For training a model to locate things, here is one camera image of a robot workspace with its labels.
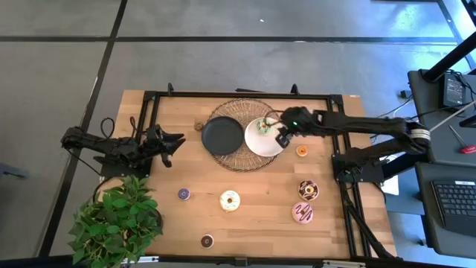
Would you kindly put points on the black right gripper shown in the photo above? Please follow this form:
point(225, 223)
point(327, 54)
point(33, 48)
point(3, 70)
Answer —
point(301, 121)

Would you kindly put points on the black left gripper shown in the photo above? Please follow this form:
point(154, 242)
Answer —
point(154, 143)

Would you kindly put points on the green iced donut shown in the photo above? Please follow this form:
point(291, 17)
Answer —
point(263, 129)

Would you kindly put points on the small brown donut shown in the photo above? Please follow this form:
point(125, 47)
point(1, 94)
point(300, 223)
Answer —
point(199, 126)

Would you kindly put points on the small purple donut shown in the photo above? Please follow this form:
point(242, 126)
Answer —
point(181, 191)

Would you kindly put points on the chocolate iced sprinkled donut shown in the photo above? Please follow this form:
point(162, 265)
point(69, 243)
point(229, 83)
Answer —
point(303, 186)

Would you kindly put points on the pale yellow iced donut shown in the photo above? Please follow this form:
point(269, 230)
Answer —
point(224, 203)

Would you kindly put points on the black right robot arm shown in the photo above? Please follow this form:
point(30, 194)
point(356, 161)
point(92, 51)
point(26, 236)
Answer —
point(364, 124)

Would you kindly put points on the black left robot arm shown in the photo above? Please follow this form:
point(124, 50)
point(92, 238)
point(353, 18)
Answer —
point(111, 147)

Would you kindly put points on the white round plate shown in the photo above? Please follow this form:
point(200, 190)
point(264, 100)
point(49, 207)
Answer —
point(262, 145)

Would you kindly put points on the small orange donut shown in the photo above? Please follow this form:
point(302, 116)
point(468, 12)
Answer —
point(298, 148)

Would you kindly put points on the round woven placemat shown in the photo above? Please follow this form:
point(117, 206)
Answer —
point(241, 108)

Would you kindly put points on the black round plate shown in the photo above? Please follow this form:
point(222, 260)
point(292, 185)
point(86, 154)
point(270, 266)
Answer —
point(222, 136)

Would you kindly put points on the pink iced donut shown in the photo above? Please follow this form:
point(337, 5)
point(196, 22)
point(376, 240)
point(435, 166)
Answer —
point(297, 216)

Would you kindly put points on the green leafy plant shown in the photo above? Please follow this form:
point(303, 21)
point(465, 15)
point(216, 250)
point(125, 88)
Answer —
point(115, 219)

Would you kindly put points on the small chocolate donut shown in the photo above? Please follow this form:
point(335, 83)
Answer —
point(204, 238)

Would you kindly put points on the white paper sheet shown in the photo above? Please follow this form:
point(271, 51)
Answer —
point(391, 186)

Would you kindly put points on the grey side desk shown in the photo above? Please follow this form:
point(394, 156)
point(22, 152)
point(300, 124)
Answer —
point(427, 97)

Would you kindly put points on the dark keyboard tray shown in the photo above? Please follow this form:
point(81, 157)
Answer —
point(425, 208)

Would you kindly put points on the black power adapter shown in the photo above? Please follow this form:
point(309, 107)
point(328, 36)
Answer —
point(453, 91)

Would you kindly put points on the black slanted pole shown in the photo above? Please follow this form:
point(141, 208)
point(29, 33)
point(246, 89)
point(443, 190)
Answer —
point(450, 57)

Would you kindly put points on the black keyboard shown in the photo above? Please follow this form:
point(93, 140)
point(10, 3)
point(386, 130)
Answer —
point(457, 201)

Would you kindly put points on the black aluminium table frame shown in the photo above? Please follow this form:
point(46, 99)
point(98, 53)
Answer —
point(241, 95)

